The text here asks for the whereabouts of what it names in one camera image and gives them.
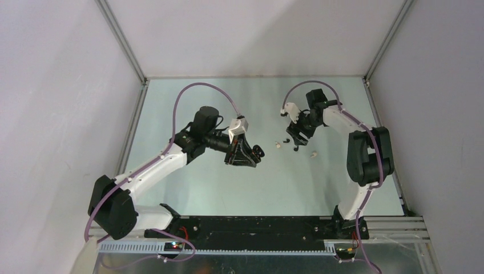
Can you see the aluminium frame corner post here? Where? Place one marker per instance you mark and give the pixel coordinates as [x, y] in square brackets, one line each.
[388, 38]
[120, 37]

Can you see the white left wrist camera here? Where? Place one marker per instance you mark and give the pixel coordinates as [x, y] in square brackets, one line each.
[237, 127]

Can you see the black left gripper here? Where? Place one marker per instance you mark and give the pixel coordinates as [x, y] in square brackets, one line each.
[240, 153]

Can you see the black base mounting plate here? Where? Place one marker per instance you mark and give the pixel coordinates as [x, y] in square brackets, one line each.
[265, 233]

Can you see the aluminium frame corner post left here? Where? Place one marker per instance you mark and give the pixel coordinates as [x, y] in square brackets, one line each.
[120, 37]

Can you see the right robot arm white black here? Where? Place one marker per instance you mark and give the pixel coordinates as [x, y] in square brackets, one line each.
[369, 155]

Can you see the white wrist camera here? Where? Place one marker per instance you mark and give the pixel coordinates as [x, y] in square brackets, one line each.
[237, 127]
[292, 111]

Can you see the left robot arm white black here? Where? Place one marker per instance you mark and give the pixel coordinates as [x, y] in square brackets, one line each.
[114, 203]

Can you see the aluminium frame corner post right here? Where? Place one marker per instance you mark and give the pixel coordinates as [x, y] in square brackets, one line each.
[388, 38]

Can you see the black earbud charging case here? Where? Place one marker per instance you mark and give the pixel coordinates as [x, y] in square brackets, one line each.
[258, 151]

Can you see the grey cable duct strip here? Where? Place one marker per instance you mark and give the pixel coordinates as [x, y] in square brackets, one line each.
[153, 247]

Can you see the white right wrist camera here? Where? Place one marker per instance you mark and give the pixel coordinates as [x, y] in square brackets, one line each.
[292, 111]

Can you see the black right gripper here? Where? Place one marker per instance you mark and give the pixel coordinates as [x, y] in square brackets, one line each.
[294, 130]

